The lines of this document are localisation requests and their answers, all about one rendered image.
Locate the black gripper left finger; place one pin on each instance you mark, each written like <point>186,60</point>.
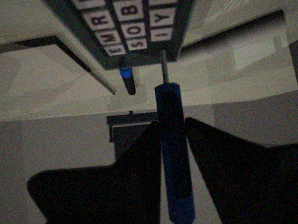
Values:
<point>132,183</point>

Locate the black keyboard with white keys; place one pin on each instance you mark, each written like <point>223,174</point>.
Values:
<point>120,34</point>

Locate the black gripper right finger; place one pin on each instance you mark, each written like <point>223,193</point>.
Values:
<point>244,179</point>

